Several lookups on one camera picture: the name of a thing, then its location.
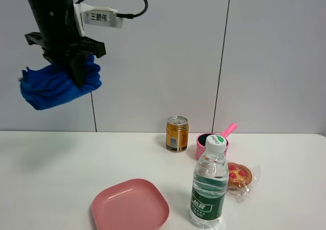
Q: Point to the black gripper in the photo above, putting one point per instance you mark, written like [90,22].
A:
[74,54]

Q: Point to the blue cloth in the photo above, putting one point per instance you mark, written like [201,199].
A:
[52,86]

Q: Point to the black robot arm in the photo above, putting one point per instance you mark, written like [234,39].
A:
[61,39]

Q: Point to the orange drink can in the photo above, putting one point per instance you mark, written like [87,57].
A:
[177,134]

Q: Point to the pink small pot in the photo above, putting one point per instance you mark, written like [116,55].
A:
[201,139]

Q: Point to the pink square plate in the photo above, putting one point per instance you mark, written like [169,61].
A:
[133,204]

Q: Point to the clear water bottle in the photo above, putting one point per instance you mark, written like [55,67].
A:
[210,182]

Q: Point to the wrapped fruit tart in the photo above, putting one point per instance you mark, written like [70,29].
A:
[242,181]

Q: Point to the white labelled wrist camera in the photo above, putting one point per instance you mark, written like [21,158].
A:
[99,16]

